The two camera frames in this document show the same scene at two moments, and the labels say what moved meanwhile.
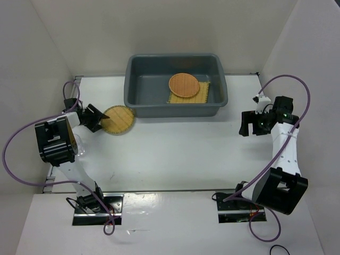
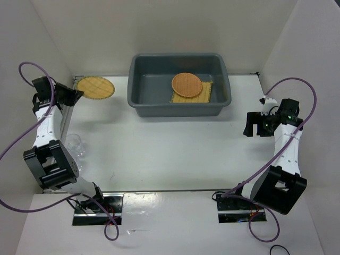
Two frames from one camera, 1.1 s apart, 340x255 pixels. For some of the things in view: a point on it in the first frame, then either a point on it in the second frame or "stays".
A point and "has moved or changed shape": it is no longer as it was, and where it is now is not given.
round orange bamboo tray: x=184 y=85 stays
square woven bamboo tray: x=201 y=96 has moved or changed shape
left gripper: x=97 y=115 -> x=74 y=94
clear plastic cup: x=81 y=148 stays
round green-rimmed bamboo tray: x=121 y=120 -> x=95 y=87
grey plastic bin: x=147 y=77 stays
